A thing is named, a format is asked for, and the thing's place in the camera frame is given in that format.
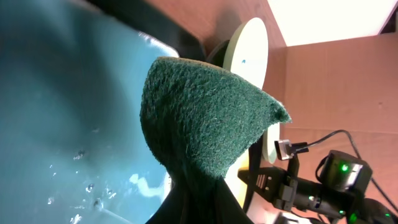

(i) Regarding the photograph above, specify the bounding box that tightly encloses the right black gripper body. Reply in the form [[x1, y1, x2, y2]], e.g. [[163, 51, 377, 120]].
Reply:
[[246, 167, 345, 218]]

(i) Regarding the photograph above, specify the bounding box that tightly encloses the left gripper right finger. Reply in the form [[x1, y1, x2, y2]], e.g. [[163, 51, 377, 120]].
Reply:
[[214, 177, 253, 224]]

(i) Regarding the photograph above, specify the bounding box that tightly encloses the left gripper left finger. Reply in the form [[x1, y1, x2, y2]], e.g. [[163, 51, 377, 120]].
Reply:
[[146, 179, 190, 224]]

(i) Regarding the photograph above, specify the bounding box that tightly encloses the green yellow sponge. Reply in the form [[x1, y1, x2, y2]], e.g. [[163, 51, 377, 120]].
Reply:
[[140, 57, 290, 194]]

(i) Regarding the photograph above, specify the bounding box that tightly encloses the yellow plate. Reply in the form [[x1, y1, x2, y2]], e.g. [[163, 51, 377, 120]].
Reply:
[[224, 149, 249, 208]]

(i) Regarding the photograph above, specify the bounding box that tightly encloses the light blue plate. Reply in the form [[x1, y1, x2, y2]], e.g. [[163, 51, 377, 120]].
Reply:
[[223, 17, 269, 89], [262, 123, 280, 164]]

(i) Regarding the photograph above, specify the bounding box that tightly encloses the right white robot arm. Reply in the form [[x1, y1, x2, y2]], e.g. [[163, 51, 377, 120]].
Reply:
[[238, 150, 397, 223]]

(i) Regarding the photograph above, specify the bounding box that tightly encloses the round black tray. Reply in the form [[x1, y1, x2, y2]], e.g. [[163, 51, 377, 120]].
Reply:
[[206, 40, 263, 213]]

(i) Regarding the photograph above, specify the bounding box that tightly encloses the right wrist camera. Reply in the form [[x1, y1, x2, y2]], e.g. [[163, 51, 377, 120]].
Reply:
[[274, 139, 309, 161]]

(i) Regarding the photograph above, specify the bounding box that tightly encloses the right black cable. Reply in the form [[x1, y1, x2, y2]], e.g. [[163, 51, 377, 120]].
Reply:
[[306, 129, 398, 215]]

